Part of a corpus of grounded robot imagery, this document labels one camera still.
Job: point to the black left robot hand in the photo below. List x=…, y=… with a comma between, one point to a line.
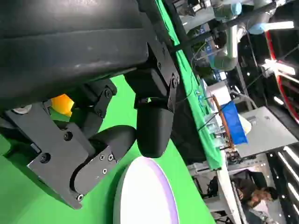
x=70, y=46

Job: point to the orange white toy bread roll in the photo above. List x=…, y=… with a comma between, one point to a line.
x=61, y=103

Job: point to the green background cloth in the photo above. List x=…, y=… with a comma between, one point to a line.
x=198, y=116

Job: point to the black backdrop curtain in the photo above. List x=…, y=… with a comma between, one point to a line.
x=187, y=135

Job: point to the green table cloth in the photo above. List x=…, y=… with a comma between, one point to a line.
x=28, y=200

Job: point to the lilac plate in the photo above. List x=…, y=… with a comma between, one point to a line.
x=144, y=193

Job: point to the blue bin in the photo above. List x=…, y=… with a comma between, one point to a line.
x=233, y=123

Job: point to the white background table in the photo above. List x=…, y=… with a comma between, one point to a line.
x=227, y=186

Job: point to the grey desk panel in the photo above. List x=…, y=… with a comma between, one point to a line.
x=268, y=130

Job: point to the person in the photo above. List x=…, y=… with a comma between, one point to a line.
x=259, y=200

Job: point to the red curved frame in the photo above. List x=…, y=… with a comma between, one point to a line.
x=271, y=60

